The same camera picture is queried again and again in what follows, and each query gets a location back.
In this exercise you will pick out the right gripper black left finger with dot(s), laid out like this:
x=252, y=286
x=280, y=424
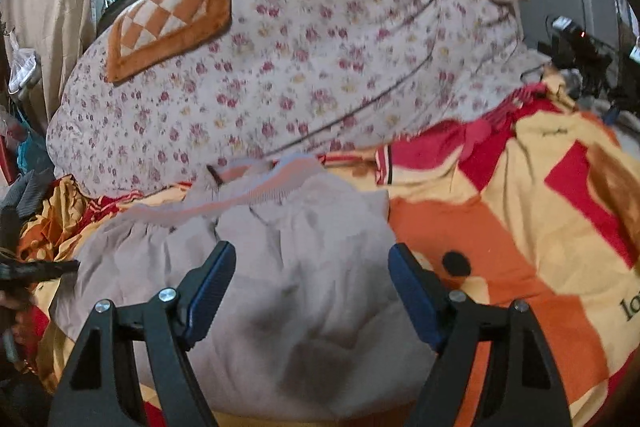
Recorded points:
x=100, y=385

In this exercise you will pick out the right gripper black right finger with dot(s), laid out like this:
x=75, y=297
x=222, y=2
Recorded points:
x=522, y=384

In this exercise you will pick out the beige zip-up jacket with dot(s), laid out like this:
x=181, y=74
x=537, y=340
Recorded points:
x=310, y=328

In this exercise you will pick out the grey striped garment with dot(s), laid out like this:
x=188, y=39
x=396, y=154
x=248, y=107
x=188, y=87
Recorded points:
x=26, y=194

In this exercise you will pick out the blue plastic bag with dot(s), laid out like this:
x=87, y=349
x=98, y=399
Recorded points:
x=32, y=153

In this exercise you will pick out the orange checkered cushion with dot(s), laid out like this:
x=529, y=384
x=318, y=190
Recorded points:
x=151, y=31

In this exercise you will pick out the floral quilt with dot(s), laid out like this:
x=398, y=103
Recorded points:
x=288, y=76

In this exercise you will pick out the black camera on tripod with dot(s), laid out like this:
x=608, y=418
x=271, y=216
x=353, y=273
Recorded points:
x=605, y=70

